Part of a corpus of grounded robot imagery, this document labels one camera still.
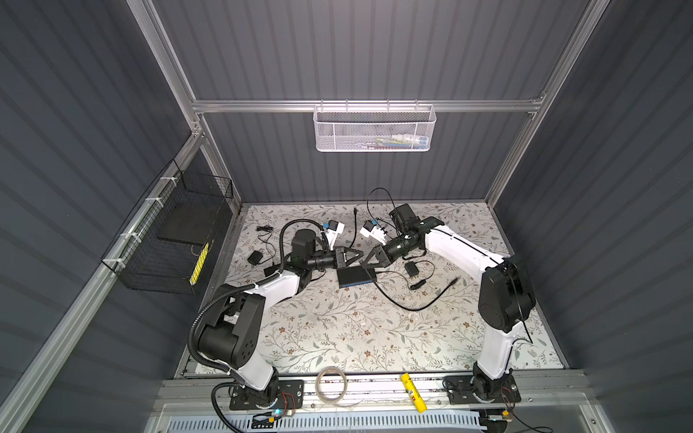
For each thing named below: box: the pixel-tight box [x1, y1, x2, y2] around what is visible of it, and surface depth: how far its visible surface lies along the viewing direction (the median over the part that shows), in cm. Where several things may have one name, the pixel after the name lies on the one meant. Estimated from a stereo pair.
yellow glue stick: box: [400, 372, 428, 415], surface depth 74 cm
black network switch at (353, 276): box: [336, 266, 378, 288], surface depth 96 cm
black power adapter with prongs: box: [247, 249, 264, 266], surface depth 104 cm
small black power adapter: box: [404, 261, 420, 277], surface depth 101 cm
